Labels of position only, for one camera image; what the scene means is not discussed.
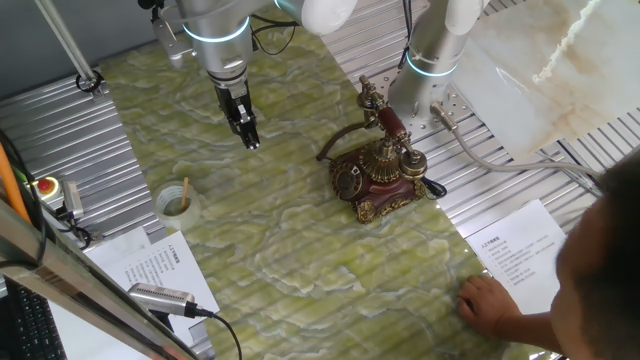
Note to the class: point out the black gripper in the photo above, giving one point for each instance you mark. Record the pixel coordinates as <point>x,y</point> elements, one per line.
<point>232,102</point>

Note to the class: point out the thin wooden stick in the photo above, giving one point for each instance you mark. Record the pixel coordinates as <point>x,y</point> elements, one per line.
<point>185,192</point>

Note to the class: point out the person's bare forearm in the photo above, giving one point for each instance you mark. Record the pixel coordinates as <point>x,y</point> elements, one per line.
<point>535,332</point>

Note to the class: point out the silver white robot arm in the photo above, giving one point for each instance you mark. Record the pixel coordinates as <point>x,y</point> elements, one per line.
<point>220,45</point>

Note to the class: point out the red gold phone handset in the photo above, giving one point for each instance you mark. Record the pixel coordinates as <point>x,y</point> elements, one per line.
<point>391,121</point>

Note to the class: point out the person's bare hand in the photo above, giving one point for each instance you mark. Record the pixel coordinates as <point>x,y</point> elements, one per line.
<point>487,305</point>

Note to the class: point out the clear tape roll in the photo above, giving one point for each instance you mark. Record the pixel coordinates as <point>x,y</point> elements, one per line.
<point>189,220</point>

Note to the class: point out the green marble pattern mat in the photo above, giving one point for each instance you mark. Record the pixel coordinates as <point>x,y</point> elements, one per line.
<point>280,250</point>

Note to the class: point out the printed white paper sheet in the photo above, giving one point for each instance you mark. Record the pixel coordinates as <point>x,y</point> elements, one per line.
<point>520,250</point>
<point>165,270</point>

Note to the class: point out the small black microphone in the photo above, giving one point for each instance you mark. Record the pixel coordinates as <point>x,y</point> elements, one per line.
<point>147,3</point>

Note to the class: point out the slanted silver metal pole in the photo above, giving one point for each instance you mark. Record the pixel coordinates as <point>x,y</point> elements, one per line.
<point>65,40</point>

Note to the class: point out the red emergency stop button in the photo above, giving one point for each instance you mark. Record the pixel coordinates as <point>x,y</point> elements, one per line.
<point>45,186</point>

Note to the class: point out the orange tube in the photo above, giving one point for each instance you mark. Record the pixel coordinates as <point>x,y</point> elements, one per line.
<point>10,187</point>

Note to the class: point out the black computer keyboard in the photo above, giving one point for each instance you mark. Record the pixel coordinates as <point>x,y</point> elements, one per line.
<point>30,325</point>

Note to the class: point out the white marble pattern sheet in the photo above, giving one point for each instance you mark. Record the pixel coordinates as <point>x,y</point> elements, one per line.
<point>550,50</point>

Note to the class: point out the person's dark haired head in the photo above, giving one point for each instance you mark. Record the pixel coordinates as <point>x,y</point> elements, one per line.
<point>605,280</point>

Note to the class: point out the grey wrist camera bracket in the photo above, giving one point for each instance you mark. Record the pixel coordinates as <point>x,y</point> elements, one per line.
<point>167,42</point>

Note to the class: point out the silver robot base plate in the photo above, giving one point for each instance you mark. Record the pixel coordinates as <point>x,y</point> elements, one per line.
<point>457,102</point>

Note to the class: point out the metal camera stand bracket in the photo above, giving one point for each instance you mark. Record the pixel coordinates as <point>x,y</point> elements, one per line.
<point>202,342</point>

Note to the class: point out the grey metal frame bar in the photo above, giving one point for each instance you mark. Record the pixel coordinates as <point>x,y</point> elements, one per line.
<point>60,280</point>

